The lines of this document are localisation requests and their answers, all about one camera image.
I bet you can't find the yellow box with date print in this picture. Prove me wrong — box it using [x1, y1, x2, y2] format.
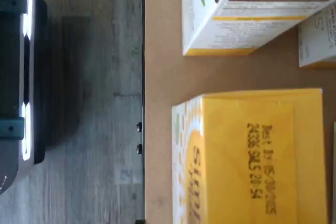
[171, 88, 324, 224]

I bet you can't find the grey mobile base platform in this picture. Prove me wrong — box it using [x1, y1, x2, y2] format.
[0, 0, 48, 196]

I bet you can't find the wooden shelf board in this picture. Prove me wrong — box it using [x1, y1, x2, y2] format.
[144, 0, 336, 224]

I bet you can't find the white led light strip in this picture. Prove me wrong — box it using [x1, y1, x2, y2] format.
[22, 0, 34, 161]

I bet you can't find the teal metal frame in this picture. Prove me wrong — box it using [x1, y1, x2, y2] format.
[0, 0, 28, 141]

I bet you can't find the white box with yellow label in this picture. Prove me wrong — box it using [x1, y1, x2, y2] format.
[298, 5, 336, 68]
[182, 0, 332, 57]

